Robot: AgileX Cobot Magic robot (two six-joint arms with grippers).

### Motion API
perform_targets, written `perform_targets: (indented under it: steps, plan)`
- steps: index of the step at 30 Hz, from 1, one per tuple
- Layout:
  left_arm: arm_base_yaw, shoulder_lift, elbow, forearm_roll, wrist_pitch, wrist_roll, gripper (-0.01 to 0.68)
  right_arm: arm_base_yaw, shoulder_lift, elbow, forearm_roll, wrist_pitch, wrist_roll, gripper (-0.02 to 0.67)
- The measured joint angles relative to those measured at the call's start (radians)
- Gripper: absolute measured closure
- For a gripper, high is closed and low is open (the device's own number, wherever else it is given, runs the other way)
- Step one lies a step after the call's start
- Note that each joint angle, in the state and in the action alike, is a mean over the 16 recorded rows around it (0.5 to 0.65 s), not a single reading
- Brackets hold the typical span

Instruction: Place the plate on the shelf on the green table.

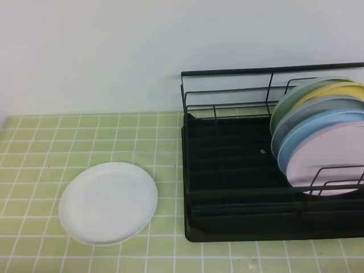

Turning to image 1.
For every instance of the pink plate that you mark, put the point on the pink plate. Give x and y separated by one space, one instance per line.
332 156

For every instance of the yellow plate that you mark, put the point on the yellow plate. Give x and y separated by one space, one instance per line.
353 89

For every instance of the black wire dish rack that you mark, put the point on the black wire dish rack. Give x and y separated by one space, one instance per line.
227 94

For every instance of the black drip tray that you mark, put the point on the black drip tray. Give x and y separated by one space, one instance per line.
334 216

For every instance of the blue plate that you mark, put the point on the blue plate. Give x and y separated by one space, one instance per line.
311 125

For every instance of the green plate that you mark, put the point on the green plate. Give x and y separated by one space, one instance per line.
298 92

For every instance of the grey plate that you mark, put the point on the grey plate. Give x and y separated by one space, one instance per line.
308 109

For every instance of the white round plate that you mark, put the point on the white round plate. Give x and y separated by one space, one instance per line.
108 203

